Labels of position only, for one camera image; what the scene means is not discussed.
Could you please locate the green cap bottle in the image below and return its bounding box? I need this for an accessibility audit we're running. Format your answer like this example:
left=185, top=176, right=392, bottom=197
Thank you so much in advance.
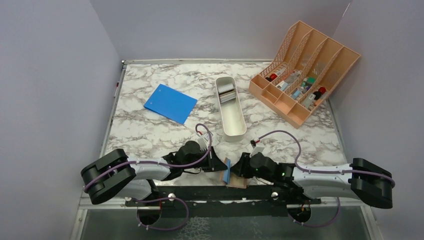
left=302, top=77, right=316, bottom=87

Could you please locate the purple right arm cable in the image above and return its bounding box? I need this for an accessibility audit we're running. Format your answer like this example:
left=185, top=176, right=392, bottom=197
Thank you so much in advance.
left=250, top=130, right=396, bottom=229

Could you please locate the white oblong plastic tray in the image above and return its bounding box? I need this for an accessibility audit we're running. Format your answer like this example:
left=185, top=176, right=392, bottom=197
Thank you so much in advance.
left=215, top=76, right=247, bottom=142

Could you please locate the tan leather card holder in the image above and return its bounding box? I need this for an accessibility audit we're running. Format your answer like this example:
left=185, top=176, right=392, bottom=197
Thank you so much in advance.
left=220, top=157, right=247, bottom=189

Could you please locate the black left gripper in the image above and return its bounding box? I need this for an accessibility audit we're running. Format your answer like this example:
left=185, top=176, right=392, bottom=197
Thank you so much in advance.
left=182, top=146, right=228, bottom=173

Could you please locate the red cap bottle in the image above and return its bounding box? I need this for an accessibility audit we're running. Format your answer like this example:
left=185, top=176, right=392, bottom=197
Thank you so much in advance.
left=313, top=86, right=327, bottom=100

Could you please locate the black mounting rail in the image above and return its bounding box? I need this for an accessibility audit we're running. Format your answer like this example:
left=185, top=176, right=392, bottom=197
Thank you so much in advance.
left=125, top=183, right=322, bottom=211

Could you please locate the orange desk organizer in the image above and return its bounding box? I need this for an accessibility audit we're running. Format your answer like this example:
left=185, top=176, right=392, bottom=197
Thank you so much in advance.
left=248, top=21, right=361, bottom=129

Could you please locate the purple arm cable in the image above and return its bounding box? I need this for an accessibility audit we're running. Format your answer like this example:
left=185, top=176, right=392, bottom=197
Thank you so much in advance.
left=83, top=123, right=214, bottom=194
left=250, top=130, right=396, bottom=229

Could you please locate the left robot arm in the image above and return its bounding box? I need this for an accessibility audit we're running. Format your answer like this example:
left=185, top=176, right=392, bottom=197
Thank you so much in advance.
left=80, top=140, right=228, bottom=206

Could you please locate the blue folder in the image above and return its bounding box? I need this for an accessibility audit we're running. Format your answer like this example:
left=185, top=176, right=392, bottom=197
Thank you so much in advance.
left=144, top=84, right=198, bottom=125

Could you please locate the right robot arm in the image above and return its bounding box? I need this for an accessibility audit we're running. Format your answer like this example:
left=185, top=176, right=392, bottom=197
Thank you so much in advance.
left=230, top=152, right=395, bottom=209

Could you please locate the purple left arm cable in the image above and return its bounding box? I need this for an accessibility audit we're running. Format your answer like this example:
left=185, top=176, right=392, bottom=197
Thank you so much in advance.
left=83, top=123, right=214, bottom=194

